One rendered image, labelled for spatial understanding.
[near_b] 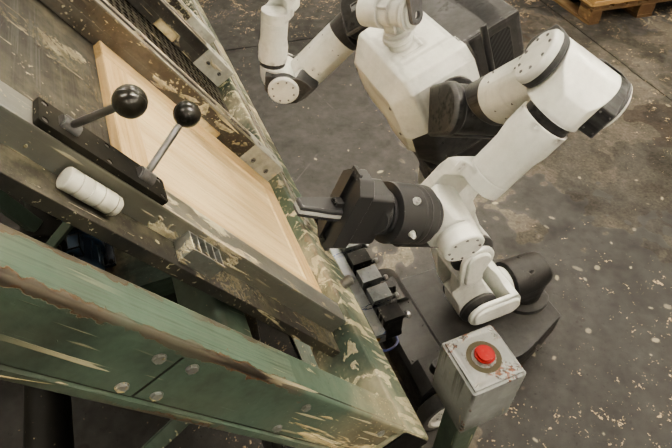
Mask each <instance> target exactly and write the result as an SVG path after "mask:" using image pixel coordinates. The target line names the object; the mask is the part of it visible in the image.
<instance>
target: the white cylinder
mask: <svg viewBox="0 0 672 448"><path fill-rule="evenodd" d="M56 187H57V188H58V189H60V190H62V191H64V192H65V193H67V194H69V195H71V196H73V197H74V198H76V199H78V200H80V201H82V202H83V203H85V204H87V205H89V206H91V207H93V208H94V209H96V210H98V211H100V212H102V213H103V214H107V215H109V216H113V215H117V214H118V213H120V211H121V210H122V208H123V206H124V201H123V198H122V197H120V196H119V195H118V194H117V193H115V192H114V191H112V190H110V189H109V188H107V187H105V186H104V185H102V184H100V183H99V182H97V181H95V180H94V179H92V178H90V177H89V176H87V175H85V174H84V173H82V172H80V171H79V170H77V169H75V168H74V167H67V168H65V169H64V170H63V171H62V172H61V173H60V174H59V176H58V178H57V180H56Z"/></svg>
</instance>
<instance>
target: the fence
mask: <svg viewBox="0 0 672 448"><path fill-rule="evenodd" d="M0 143H2V144H4V145H5V146H7V147H9V148H11V149H12V150H14V151H16V152H17V153H19V154H21V155H23V156H24V157H26V158H28V159H30V160H31V161H33V162H35V163H37V164H38V165H40V166H42V167H44V168H45V169H47V170H49V171H51V172H52V173H54V174H56V175H58V176H59V174H60V173H61V172H62V171H63V170H64V169H65V168H67V167H74V168H75V169H77V170H79V171H80V172H82V173H84V174H85V175H87V176H89V177H90V178H92V179H94V180H95V181H97V182H99V183H100V184H102V185H104V186H105V187H107V188H109V189H110V190H112V191H114V192H115V193H117V194H118V195H119V196H120V197H122V198H123V201H124V206H123V208H122V210H121V212H122V213H124V214H126V215H128V216H129V217H131V218H133V219H135V220H136V221H138V222H140V223H141V224H143V225H145V226H147V227H148V228H150V229H152V230H154V231H155V232H157V233H159V234H161V235H162V236H164V237H166V238H168V239H169V240H171V241H173V242H174V241H176V240H177V239H178V238H180V237H181V236H182V235H183V234H185V233H186V232H187V231H190V232H192V233H193V234H195V235H197V236H198V237H200V238H201V239H203V240H205V241H206V242H208V243H210V244H211V245H213V246H215V247H216V248H218V249H219V250H220V251H219V252H220V255H221V258H222V261H223V264H224V266H225V268H224V269H223V270H224V271H225V272H227V273H229V274H231V275H232V276H234V277H236V278H238V279H239V280H241V281H243V282H245V283H246V284H248V285H250V286H252V287H253V288H255V289H257V290H259V291H260V292H262V293H264V294H266V295H267V296H269V297H271V298H272V299H274V300H276V301H278V302H279V303H281V304H283V305H285V306H286V307H288V308H290V309H292V310H293V311H295V312H297V313H299V314H300V315H302V316H304V317H306V318H307V319H309V320H311V321H313V322H314V323H316V324H318V325H320V326H321V327H323V328H325V329H327V330H328V331H330V332H333V331H334V330H336V329H337V328H339V327H340V326H341V325H343V324H344V323H345V322H346V320H345V318H344V316H343V314H342V312H341V310H340V308H339V306H338V304H337V303H336V302H334V301H333V300H331V299H330V298H328V297H327V296H325V295H324V294H322V293H321V292H319V291H318V290H316V289H315V288H313V287H312V286H310V285H308V284H307V283H305V282H304V281H302V280H301V279H299V278H298V277H296V276H295V275H293V274H292V273H290V272H289V271H287V270H286V269H284V268H283V267H281V266H280V265H278V264H277V263H275V262H274V261H272V260H271V259H269V258H268V257H266V256H265V255H263V254H262V253H260V252H259V251H257V250H256V249H254V248H253V247H251V246H250V245H248V244H247V243H245V242H244V241H242V240H241V239H239V238H238V237H236V236H235V235H233V234H232V233H230V232H228V231H227V230H225V229H224V228H222V227H221V226H219V225H218V224H216V223H215V222H213V221H212V220H210V219H209V218H207V217H206V216H204V215H203V214H201V213H200V212H198V211H197V210H195V209H194V208H192V207H191V206H189V205H188V204H186V203H185V202H183V201H182V200H180V199H179V198H177V197H176V196H174V195H173V194H171V193H170V192H168V191H167V190H165V191H166V195H167V199H168V202H167V203H166V204H165V205H163V206H162V205H161V204H159V203H157V202H156V201H154V200H153V199H151V198H149V197H148V196H146V195H145V194H143V193H142V192H140V191H138V190H137V189H135V188H134V187H132V186H130V185H129V184H127V183H126V182H124V181H122V180H121V179H119V178H118V177H116V176H115V175H113V174H111V173H110V172H108V171H107V170H105V169H103V168H102V167H100V166H99V165H97V164H95V163H94V162H92V161H91V160H89V159H87V158H86V157H84V156H83V155H81V154H80V153H78V152H76V151H75V150H73V149H72V148H70V147H68V146H67V145H65V144H64V143H62V142H60V141H59V140H57V139H56V138H54V137H52V136H51V135H49V134H48V133H46V132H45V131H43V130H41V129H40V128H38V127H37V126H35V125H34V124H33V103H32V101H31V100H29V99H28V98H26V97H25V96H23V95H22V94H20V93H19V92H17V91H16V90H14V89H13V88H11V87H10V86H8V85H7V84H5V83H4V82H2V81H1V80H0Z"/></svg>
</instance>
